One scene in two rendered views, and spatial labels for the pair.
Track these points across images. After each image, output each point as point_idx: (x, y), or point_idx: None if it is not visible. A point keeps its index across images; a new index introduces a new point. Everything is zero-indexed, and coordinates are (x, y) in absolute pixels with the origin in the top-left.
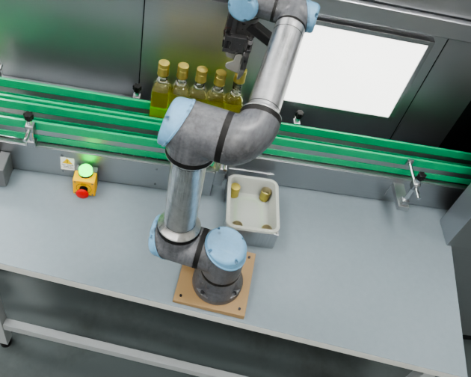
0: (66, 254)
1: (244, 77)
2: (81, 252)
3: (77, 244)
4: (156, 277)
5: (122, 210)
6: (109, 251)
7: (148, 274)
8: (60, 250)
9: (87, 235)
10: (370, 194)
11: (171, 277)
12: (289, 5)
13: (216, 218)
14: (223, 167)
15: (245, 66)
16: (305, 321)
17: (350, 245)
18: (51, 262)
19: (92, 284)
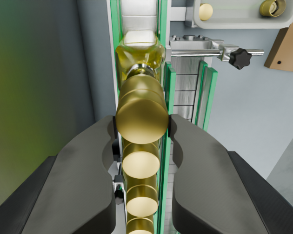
0: (259, 159)
1: (157, 91)
2: (258, 150)
3: (250, 154)
4: None
5: (216, 130)
6: (261, 133)
7: (292, 100)
8: (254, 163)
9: (242, 150)
10: None
11: None
12: None
13: (231, 34)
14: (256, 55)
15: (256, 175)
16: None
17: None
18: (264, 165)
19: (290, 139)
